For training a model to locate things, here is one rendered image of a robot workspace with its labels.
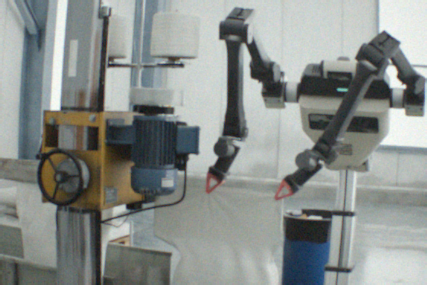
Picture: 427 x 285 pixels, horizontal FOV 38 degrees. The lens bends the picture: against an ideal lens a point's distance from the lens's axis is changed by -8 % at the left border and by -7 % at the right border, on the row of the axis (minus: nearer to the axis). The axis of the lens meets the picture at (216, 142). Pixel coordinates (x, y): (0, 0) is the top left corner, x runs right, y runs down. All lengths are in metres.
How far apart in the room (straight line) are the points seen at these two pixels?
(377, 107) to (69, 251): 1.31
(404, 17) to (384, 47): 8.24
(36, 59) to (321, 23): 4.67
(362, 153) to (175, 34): 0.99
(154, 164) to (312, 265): 2.62
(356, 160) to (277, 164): 7.85
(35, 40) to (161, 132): 6.44
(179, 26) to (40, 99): 6.18
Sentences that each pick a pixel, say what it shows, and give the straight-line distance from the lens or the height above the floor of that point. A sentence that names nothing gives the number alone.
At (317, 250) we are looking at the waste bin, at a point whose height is 0.43.
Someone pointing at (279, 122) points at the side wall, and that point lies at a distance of 10.55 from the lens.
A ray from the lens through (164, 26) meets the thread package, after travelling 2.18.
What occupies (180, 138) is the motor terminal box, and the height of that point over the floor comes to 1.27.
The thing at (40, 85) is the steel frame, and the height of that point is 1.57.
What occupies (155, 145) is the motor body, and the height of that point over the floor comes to 1.24.
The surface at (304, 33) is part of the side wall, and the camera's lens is 10.53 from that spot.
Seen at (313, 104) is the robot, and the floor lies 1.40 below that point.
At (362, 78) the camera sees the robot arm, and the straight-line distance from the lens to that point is 2.13.
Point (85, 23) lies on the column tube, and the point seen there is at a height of 1.62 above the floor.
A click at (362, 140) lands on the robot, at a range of 2.68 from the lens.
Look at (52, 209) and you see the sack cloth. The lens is 2.70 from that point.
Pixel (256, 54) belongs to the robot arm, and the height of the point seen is 1.57.
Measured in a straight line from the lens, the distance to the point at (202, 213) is 2.41.
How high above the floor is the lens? 1.37
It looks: 3 degrees down
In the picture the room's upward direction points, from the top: 2 degrees clockwise
